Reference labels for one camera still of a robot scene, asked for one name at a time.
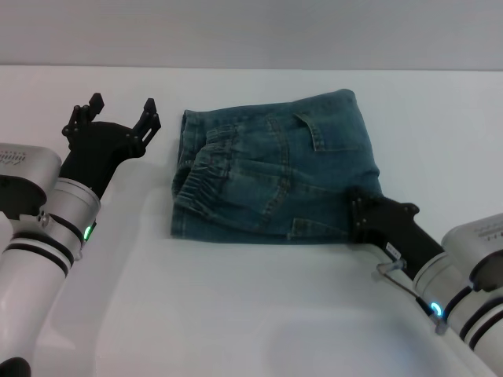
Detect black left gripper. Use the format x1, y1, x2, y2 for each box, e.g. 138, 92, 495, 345
58, 93, 163, 199

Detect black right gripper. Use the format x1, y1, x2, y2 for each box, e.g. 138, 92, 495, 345
344, 186, 447, 282

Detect blue denim shorts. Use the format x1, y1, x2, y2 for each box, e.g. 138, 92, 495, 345
169, 89, 384, 245

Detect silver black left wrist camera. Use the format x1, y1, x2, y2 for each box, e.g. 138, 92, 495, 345
0, 143, 63, 221

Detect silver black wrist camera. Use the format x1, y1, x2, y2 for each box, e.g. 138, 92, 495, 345
0, 143, 63, 221
441, 213, 503, 294

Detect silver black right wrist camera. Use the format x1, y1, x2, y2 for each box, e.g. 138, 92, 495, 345
441, 213, 503, 294

